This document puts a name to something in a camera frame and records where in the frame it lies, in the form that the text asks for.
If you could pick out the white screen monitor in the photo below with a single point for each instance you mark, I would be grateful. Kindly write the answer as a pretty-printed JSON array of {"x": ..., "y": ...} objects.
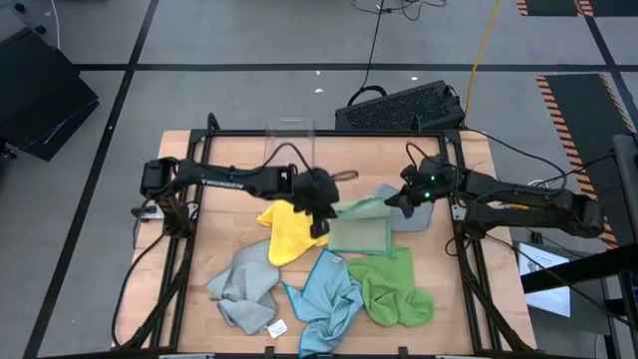
[{"x": 548, "y": 299}]

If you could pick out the black storage case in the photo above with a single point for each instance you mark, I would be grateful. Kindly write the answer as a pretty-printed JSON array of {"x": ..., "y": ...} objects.
[{"x": 40, "y": 95}]

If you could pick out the pale green microfiber towel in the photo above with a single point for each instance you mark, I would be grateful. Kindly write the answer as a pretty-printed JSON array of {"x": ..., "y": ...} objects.
[{"x": 359, "y": 232}]

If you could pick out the black stand beams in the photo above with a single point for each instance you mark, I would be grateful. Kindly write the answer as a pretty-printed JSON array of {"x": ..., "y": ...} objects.
[{"x": 573, "y": 271}]

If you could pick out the silver metal bracket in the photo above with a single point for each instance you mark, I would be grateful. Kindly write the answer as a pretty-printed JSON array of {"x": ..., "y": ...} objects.
[
  {"x": 457, "y": 213},
  {"x": 149, "y": 213}
]

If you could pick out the smooth gray microfiber towel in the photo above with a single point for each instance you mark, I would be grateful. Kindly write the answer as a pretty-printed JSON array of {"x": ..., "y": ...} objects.
[{"x": 421, "y": 219}]

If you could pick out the black metal table frame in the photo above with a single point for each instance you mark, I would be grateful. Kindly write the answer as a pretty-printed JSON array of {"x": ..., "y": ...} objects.
[{"x": 349, "y": 133}]

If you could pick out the yellow microfiber towel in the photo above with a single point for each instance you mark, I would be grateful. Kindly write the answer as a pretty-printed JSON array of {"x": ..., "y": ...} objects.
[{"x": 289, "y": 234}]

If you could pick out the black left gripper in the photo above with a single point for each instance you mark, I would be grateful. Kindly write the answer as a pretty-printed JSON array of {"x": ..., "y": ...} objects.
[{"x": 314, "y": 192}]

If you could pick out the bright green microfiber towel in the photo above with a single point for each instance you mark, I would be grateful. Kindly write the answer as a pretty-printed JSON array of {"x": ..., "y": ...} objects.
[{"x": 394, "y": 289}]

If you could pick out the light blue microfiber towel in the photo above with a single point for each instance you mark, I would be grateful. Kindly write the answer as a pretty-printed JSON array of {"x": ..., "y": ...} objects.
[{"x": 324, "y": 299}]

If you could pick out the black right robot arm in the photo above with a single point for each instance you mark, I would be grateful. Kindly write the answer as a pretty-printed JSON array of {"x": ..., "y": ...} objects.
[{"x": 523, "y": 197}]

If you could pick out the clear plastic bin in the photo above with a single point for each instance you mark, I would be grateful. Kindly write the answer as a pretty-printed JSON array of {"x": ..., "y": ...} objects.
[{"x": 289, "y": 139}]

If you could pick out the black perforated computer case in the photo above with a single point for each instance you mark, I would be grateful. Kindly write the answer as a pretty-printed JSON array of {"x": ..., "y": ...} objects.
[{"x": 399, "y": 107}]

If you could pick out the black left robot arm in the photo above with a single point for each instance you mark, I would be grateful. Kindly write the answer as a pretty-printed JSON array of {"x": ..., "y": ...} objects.
[{"x": 224, "y": 180}]

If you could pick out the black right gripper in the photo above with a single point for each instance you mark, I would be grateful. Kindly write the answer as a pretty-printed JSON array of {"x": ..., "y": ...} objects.
[{"x": 433, "y": 182}]

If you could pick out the hazard-striped black floor mat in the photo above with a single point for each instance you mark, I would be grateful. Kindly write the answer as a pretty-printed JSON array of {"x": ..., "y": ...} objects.
[
  {"x": 588, "y": 124},
  {"x": 553, "y": 6}
]

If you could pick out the white paper towel tag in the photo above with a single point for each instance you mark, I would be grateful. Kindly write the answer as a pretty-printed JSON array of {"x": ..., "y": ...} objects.
[{"x": 277, "y": 328}]

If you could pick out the gray waffle-weave towel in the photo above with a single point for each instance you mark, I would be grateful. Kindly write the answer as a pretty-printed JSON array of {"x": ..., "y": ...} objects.
[{"x": 244, "y": 289}]

